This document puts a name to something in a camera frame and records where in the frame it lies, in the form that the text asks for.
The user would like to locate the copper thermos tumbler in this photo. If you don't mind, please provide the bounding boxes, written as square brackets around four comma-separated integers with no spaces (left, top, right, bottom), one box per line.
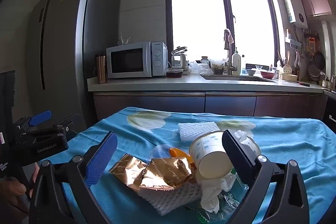
[96,55,107,84]

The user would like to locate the dark lower cabinets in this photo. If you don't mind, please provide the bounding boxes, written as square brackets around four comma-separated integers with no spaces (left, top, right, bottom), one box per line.
[93,92,327,119]

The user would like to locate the clear green snack bag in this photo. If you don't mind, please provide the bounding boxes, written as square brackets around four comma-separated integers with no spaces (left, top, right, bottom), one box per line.
[184,169,249,223]

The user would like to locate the kitchen faucet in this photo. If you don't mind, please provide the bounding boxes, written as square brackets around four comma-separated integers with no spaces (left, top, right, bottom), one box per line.
[224,28,236,75]

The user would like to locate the blue floral tablecloth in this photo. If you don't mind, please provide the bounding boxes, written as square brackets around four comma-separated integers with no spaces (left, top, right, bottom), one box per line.
[50,107,335,223]

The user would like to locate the person's left hand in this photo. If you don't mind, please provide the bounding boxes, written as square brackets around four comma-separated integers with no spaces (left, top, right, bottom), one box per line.
[1,163,39,214]

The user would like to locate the white microwave oven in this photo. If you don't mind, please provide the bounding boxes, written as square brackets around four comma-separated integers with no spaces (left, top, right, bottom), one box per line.
[106,42,168,79]

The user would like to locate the orange peel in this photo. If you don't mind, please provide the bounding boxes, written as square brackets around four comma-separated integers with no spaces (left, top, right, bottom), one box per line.
[169,148,195,166]

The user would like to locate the white water heater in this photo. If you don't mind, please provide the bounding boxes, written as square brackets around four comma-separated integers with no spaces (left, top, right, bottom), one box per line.
[284,0,308,30]

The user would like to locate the black frying pan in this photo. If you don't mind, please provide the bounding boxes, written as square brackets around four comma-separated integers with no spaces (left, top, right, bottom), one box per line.
[314,51,326,71]

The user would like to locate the dark red bowl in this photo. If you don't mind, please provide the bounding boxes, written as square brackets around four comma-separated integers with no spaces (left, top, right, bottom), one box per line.
[166,68,183,78]

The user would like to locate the kitchen window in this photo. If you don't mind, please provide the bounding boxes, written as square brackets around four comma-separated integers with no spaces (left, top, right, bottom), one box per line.
[166,0,280,66]

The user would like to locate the white foam fruit net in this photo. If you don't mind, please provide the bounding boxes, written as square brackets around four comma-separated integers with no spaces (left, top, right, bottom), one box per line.
[138,182,202,216]

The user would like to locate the gold foil wrapper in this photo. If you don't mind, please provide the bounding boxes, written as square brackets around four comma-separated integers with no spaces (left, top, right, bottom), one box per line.
[109,154,197,191]

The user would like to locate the white tissue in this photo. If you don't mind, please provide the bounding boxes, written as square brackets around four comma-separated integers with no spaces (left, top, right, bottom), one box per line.
[201,173,236,214]

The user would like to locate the paper cup with blue dots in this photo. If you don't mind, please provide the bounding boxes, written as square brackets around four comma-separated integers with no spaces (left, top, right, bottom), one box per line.
[188,130,261,180]

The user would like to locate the grey refrigerator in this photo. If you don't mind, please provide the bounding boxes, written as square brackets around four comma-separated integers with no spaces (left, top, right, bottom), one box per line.
[26,0,120,132]

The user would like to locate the white soap bottle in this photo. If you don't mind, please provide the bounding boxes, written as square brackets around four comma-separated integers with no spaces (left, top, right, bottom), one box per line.
[232,48,242,76]

